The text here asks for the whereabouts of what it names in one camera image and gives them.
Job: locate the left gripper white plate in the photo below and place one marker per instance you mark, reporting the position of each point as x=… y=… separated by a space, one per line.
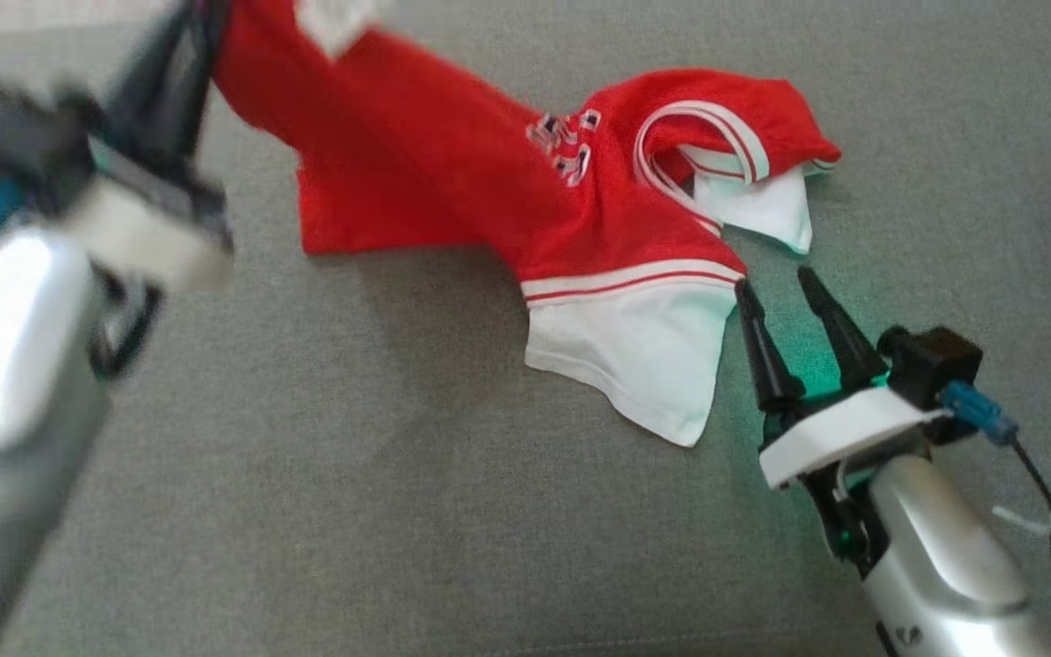
x=156 y=233

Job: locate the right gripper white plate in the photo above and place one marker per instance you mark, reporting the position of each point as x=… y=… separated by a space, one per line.
x=845 y=429

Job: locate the red white sports jersey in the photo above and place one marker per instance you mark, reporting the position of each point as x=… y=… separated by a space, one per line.
x=434 y=164

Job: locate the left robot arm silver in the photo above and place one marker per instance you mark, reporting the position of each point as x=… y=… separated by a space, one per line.
x=5 y=411

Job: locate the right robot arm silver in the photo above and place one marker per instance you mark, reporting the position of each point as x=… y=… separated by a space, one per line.
x=936 y=557

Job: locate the large grey sofa seat cushion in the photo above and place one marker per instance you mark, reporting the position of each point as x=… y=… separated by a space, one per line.
x=398 y=474

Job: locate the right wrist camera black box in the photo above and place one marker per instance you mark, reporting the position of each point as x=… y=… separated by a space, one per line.
x=931 y=360

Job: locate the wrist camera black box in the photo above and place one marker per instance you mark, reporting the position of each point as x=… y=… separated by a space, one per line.
x=15 y=137
x=931 y=360

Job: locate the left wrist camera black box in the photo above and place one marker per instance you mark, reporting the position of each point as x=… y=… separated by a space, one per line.
x=15 y=137

